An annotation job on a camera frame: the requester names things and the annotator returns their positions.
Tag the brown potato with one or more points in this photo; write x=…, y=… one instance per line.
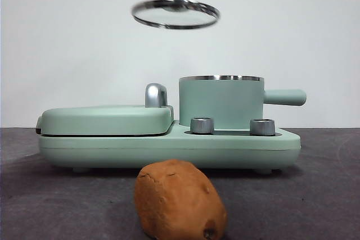
x=177, y=200

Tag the glass lid with green knob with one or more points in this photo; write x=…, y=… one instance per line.
x=174, y=15

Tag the mint green sandwich press cover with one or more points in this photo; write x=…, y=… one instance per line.
x=98, y=120

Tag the silver control knob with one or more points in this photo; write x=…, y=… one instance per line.
x=202, y=125
x=262, y=127

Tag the mint green breakfast maker base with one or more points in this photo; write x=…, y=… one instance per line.
x=168, y=150

